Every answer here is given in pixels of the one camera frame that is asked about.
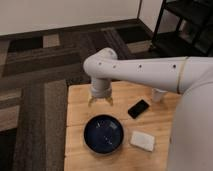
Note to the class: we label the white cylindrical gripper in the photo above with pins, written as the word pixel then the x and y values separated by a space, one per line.
pixel 100 88

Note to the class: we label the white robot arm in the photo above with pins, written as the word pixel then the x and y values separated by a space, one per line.
pixel 191 138

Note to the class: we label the dark blue ceramic bowl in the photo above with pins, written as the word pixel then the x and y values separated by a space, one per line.
pixel 103 134

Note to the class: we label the black smartphone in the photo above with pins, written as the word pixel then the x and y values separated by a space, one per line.
pixel 138 108

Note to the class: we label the white sponge block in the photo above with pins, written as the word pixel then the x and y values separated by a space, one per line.
pixel 143 140

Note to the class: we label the black metal shelf rack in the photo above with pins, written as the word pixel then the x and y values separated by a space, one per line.
pixel 184 27

